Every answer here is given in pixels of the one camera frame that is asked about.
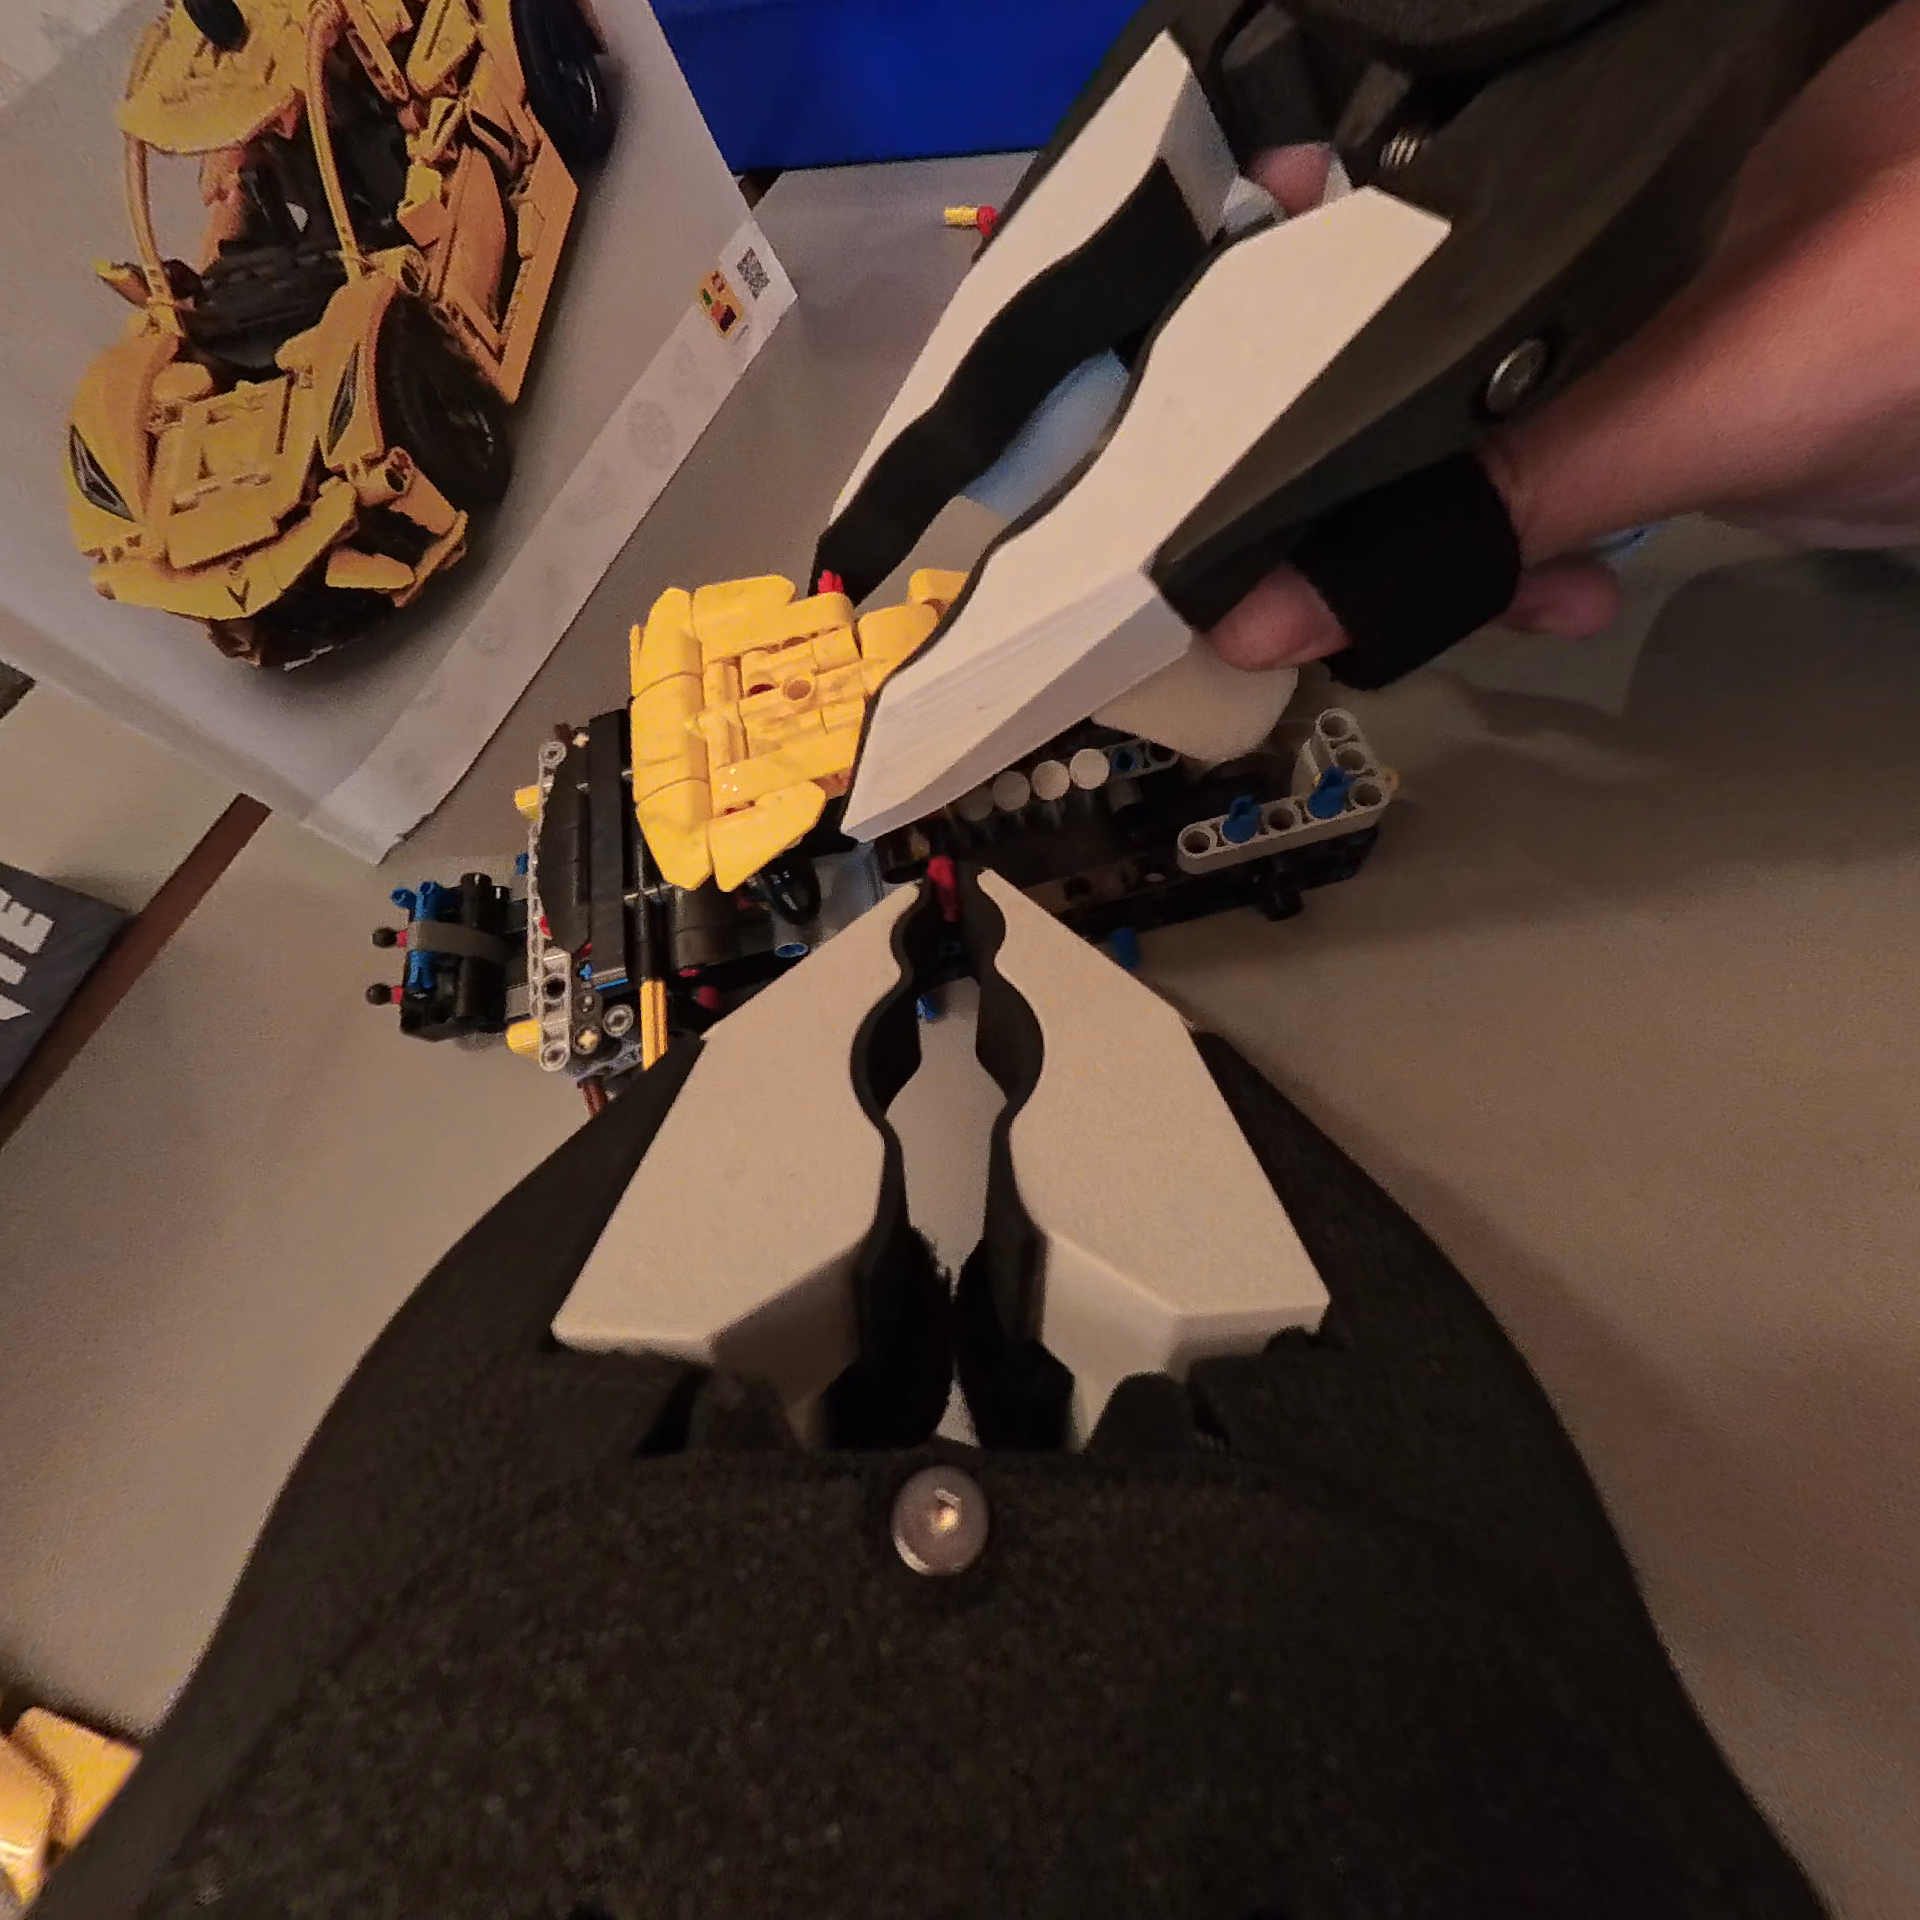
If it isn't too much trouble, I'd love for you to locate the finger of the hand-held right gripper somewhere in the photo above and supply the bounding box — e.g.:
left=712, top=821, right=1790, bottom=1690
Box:
left=834, top=183, right=1455, bottom=842
left=818, top=31, right=1260, bottom=598

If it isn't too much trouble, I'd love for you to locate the black brick car chassis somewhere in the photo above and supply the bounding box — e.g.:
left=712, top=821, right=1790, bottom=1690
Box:
left=364, top=705, right=1403, bottom=1117

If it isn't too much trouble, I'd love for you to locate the yellow brick hood panel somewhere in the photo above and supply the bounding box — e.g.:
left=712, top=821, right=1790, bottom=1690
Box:
left=627, top=574, right=974, bottom=889

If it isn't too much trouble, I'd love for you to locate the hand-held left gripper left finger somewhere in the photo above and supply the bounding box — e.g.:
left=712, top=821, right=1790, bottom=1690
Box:
left=550, top=885, right=923, bottom=1450

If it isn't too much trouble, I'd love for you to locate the blue plastic bin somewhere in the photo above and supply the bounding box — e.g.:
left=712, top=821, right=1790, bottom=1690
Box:
left=648, top=0, right=1157, bottom=174

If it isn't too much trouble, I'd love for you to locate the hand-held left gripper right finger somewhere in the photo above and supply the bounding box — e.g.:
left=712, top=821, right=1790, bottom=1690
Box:
left=971, top=872, right=1336, bottom=1451

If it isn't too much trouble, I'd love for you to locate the grey desk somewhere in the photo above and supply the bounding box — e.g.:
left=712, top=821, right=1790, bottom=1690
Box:
left=0, top=151, right=1920, bottom=1920

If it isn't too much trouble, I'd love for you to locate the person's right hand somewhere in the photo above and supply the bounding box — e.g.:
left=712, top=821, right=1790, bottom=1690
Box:
left=1204, top=8, right=1920, bottom=675

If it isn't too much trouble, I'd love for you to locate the dark toy car box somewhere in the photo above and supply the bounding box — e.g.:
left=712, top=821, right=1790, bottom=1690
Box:
left=0, top=863, right=135, bottom=1097

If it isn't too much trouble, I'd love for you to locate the flat yellow brick panel assembly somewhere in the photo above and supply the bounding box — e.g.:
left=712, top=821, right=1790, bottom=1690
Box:
left=0, top=1707, right=141, bottom=1913

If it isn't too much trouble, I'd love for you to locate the instruction booklet with car picture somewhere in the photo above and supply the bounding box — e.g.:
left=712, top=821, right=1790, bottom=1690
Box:
left=0, top=0, right=800, bottom=866

